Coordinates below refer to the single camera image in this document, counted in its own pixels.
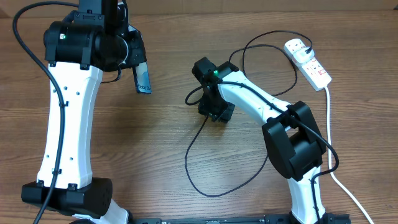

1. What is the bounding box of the white power strip cord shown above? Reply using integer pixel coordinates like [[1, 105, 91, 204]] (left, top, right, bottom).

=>
[[323, 86, 376, 224]]

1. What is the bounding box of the white charger plug adapter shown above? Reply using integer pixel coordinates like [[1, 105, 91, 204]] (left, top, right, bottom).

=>
[[293, 47, 315, 64]]

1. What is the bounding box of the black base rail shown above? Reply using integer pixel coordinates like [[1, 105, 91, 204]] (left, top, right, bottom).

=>
[[133, 213, 351, 224]]

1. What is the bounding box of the white power extension strip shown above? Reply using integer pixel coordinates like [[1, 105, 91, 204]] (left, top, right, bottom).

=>
[[284, 39, 331, 91]]

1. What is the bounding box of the Samsung Galaxy smartphone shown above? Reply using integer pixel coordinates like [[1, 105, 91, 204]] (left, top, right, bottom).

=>
[[132, 62, 152, 94]]

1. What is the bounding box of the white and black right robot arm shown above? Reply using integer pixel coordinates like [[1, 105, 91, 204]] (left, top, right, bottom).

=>
[[192, 57, 329, 223]]

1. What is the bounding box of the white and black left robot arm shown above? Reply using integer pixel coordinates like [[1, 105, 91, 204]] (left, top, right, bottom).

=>
[[21, 1, 150, 223]]

